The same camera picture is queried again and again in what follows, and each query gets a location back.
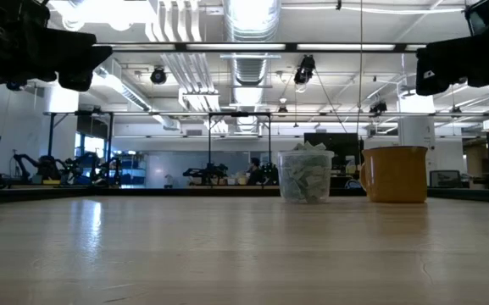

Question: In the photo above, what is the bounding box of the long linear ceiling light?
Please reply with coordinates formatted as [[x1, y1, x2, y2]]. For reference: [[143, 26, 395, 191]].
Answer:
[[93, 41, 427, 53]]

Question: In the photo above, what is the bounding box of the black aluminium table frame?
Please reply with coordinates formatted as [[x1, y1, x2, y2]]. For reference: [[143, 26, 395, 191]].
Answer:
[[0, 185, 489, 205]]

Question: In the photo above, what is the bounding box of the silver ventilation duct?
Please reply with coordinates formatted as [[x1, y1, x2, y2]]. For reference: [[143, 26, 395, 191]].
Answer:
[[222, 0, 282, 86]]

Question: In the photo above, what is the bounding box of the black background station frame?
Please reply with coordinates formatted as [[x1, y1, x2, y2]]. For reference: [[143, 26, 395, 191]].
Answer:
[[207, 111, 273, 187], [44, 109, 116, 186]]

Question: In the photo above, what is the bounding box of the thin hanging black cable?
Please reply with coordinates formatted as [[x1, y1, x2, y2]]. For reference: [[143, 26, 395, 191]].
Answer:
[[356, 0, 364, 147]]

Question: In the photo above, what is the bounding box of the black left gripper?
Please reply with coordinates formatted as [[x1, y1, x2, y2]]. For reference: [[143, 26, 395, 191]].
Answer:
[[0, 28, 114, 103]]

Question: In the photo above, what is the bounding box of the yellow enamel mug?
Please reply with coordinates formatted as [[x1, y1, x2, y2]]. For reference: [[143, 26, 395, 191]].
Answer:
[[358, 145, 430, 204]]

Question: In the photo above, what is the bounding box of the person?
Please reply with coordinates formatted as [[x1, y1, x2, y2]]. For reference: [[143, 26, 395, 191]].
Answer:
[[246, 157, 267, 186]]

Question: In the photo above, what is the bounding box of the white round column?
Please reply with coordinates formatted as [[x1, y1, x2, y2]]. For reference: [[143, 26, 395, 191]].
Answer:
[[397, 95, 436, 149]]

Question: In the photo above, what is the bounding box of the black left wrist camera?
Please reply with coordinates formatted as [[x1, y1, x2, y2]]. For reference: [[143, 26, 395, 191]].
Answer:
[[0, 0, 51, 31]]

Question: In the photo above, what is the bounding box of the clear plastic cup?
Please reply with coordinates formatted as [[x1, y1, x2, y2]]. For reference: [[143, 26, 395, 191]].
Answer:
[[275, 148, 336, 204]]

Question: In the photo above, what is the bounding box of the dark grey office chair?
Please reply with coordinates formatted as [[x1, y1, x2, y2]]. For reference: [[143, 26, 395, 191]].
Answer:
[[429, 169, 463, 189]]

